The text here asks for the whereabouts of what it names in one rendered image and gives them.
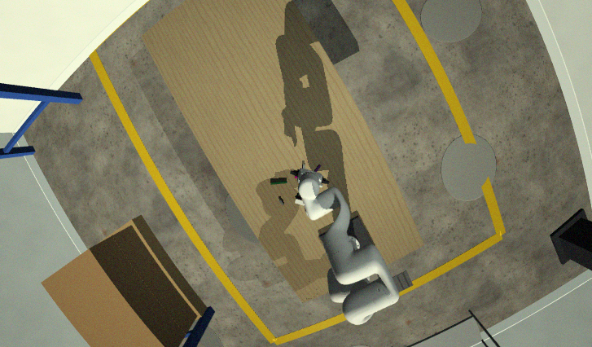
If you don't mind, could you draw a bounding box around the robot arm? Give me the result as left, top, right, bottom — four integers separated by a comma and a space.
295, 173, 399, 325

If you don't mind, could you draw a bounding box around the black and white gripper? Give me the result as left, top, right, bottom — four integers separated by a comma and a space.
290, 168, 329, 184

